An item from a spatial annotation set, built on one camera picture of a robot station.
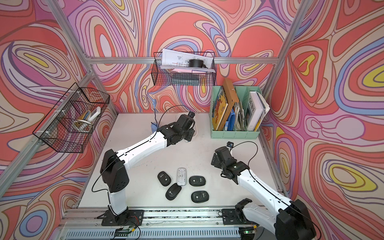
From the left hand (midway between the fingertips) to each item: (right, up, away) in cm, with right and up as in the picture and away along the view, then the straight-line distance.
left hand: (191, 129), depth 85 cm
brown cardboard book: (+23, +18, -3) cm, 29 cm away
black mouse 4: (+5, -35, -7) cm, 36 cm away
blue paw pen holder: (-26, +2, +16) cm, 30 cm away
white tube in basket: (-48, +9, -11) cm, 50 cm away
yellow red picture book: (+19, +14, +16) cm, 28 cm away
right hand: (+18, -19, -1) cm, 26 cm away
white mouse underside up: (-5, -27, -1) cm, 27 cm away
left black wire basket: (-62, +2, -11) cm, 63 cm away
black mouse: (-16, -28, -1) cm, 32 cm away
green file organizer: (+36, +25, +17) cm, 47 cm away
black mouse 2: (+3, -29, -2) cm, 29 cm away
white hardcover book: (+39, +12, +1) cm, 41 cm away
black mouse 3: (-10, -33, -5) cm, 35 cm away
